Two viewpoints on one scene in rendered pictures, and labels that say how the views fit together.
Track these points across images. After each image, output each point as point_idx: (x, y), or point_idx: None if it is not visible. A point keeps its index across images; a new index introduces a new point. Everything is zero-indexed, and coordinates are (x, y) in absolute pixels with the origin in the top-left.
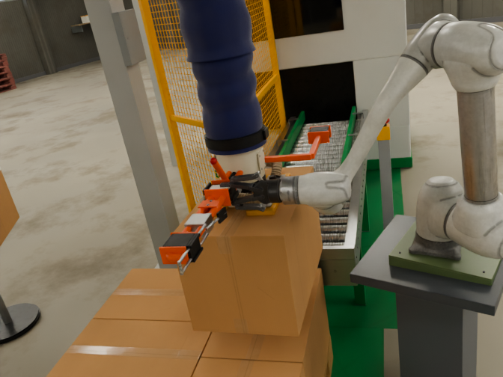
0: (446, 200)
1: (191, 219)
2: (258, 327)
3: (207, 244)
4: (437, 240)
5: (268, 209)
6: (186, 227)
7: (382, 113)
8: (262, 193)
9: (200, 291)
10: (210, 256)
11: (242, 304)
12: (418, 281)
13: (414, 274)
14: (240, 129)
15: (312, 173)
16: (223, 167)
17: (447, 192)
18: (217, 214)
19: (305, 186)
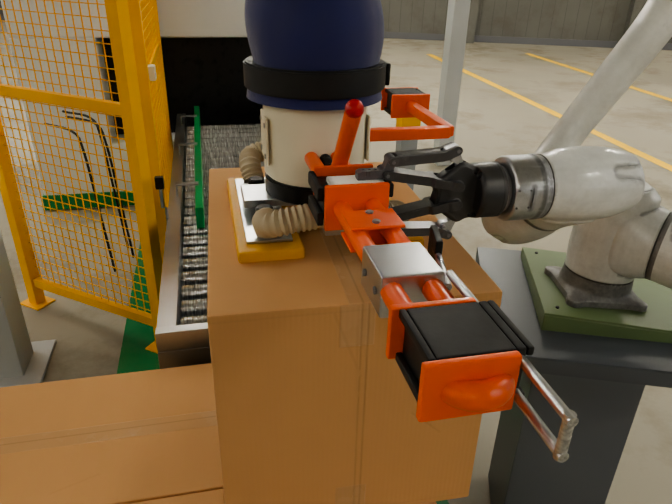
0: (651, 215)
1: (387, 261)
2: (389, 495)
3: (313, 329)
4: (617, 282)
5: (412, 237)
6: (394, 287)
7: (666, 33)
8: (458, 194)
9: (266, 442)
10: (314, 357)
11: (366, 455)
12: (609, 353)
13: (591, 341)
14: (362, 49)
15: (573, 148)
16: (296, 143)
17: (651, 201)
18: (440, 243)
19: (572, 175)
